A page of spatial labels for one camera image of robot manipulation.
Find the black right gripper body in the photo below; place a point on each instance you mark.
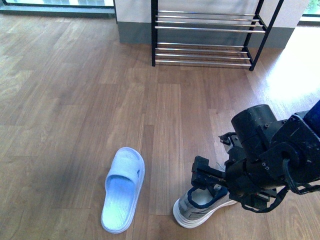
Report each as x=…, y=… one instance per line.
x=247, y=179

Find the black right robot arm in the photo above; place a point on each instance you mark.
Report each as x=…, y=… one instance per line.
x=267, y=158

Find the black metal shoe rack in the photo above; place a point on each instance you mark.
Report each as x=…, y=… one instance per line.
x=209, y=39

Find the grey sneaker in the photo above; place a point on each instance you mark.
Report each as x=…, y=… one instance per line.
x=194, y=207

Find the light blue slipper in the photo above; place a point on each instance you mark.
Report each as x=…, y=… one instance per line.
x=123, y=185

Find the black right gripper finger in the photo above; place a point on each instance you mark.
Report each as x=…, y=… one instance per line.
x=201, y=166
x=208, y=183

